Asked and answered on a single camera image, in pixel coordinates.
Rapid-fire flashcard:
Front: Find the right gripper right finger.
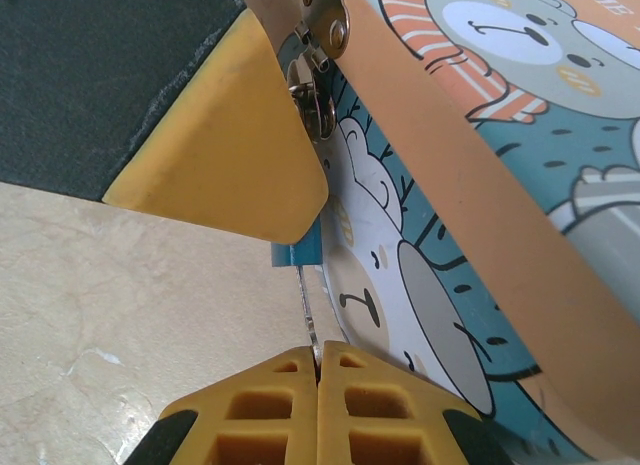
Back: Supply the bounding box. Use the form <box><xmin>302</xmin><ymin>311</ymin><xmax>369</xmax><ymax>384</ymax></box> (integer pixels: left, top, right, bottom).
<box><xmin>318</xmin><ymin>339</ymin><xmax>504</xmax><ymax>465</ymax></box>

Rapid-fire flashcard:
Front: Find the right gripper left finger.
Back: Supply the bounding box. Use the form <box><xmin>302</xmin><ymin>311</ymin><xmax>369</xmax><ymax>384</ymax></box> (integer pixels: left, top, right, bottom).
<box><xmin>143</xmin><ymin>347</ymin><xmax>320</xmax><ymax>465</ymax></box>

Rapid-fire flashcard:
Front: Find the small silver key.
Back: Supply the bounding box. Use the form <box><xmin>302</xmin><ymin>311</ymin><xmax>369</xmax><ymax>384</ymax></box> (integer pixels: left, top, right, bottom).
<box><xmin>295</xmin><ymin>264</ymin><xmax>324</xmax><ymax>371</ymax></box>

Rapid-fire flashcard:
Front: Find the small blue padlock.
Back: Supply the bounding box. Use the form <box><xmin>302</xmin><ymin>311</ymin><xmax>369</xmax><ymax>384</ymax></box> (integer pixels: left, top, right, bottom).
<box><xmin>270</xmin><ymin>217</ymin><xmax>323</xmax><ymax>270</ymax></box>

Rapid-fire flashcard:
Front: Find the orange bear print tin box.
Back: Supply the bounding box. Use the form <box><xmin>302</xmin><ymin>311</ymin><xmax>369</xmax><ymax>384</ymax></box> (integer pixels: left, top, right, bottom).
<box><xmin>233</xmin><ymin>0</ymin><xmax>640</xmax><ymax>465</ymax></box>

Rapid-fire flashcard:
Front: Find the silver box hasp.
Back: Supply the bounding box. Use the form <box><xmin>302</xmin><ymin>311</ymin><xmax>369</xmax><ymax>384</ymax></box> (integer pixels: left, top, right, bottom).
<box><xmin>285</xmin><ymin>0</ymin><xmax>352</xmax><ymax>139</ymax></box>

